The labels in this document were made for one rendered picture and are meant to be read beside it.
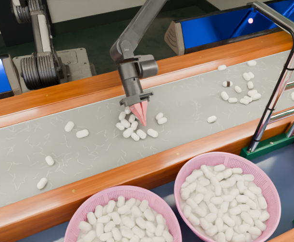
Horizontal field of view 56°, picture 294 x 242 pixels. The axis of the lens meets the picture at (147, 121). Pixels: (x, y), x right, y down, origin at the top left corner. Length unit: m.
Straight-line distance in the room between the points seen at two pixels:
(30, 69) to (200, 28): 0.69
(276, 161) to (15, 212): 0.78
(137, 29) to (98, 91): 0.26
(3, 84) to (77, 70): 1.04
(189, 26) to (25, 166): 0.58
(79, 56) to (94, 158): 0.99
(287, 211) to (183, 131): 0.37
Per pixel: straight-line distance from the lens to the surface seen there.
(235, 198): 0.81
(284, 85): 0.76
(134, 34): 0.92
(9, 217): 0.78
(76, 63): 1.68
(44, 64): 1.15
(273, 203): 0.81
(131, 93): 0.87
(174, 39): 0.68
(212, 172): 0.84
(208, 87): 1.08
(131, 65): 0.89
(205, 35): 0.70
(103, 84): 1.03
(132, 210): 0.74
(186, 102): 1.00
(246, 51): 1.28
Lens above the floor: 1.41
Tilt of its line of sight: 47 degrees down
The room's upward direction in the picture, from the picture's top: 1 degrees clockwise
